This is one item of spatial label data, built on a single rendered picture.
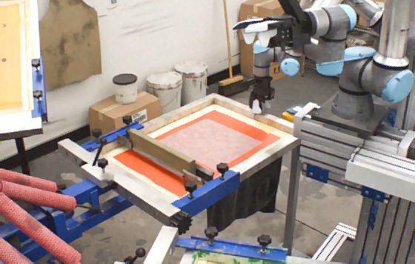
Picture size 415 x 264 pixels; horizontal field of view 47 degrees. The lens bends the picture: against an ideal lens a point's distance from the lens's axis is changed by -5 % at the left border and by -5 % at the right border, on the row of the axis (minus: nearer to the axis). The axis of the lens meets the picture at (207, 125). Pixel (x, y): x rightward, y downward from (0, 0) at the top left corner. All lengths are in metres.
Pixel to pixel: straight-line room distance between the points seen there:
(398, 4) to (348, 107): 0.40
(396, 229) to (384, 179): 0.52
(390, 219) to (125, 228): 1.75
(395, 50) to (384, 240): 0.91
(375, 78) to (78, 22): 2.72
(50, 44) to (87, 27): 0.35
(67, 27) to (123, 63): 0.70
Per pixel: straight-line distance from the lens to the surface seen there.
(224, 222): 2.09
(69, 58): 3.93
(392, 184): 1.63
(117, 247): 3.08
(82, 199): 1.75
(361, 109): 1.73
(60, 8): 3.81
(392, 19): 1.54
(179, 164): 1.86
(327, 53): 1.37
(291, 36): 1.25
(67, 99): 4.07
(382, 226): 2.15
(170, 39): 4.60
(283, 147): 2.06
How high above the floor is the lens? 2.01
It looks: 28 degrees down
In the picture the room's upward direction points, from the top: 1 degrees counter-clockwise
